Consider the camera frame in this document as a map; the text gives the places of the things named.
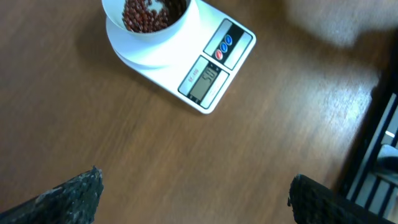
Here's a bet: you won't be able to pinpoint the striped floor mat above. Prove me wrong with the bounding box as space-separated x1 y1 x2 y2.
338 92 397 219

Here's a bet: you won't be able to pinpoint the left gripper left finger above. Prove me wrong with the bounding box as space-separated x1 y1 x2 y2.
1 167 104 224

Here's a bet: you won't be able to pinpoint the white round bowl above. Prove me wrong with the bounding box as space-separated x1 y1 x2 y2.
101 0 197 43

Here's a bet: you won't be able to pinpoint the white digital kitchen scale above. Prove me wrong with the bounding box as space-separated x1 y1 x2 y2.
102 1 256 114

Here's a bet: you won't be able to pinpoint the red beans in bowl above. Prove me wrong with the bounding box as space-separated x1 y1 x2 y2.
122 0 188 33

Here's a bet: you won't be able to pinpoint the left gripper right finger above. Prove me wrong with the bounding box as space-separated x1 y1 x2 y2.
287 174 393 224

